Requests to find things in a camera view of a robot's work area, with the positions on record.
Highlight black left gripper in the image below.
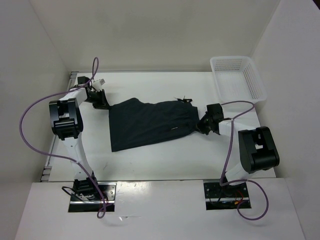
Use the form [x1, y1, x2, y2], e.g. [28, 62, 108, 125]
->
[84, 89, 111, 111]

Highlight dark navy shorts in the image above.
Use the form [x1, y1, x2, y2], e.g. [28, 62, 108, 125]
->
[109, 98, 200, 152]

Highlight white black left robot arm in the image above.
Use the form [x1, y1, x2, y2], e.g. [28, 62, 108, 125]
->
[49, 76, 110, 200]

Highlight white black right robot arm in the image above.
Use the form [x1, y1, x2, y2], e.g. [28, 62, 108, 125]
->
[196, 100, 280, 197]

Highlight white perforated plastic basket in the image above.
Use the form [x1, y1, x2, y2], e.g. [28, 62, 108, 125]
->
[209, 56, 267, 104]

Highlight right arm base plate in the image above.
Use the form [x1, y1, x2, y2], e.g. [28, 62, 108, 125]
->
[203, 180, 252, 211]

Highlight aluminium table edge rail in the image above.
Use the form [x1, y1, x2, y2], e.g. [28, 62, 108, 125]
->
[40, 71, 78, 183]

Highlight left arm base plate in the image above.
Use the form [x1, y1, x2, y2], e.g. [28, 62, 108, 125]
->
[61, 182, 117, 213]

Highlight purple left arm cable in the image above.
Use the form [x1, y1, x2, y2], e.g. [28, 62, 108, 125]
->
[19, 56, 113, 220]

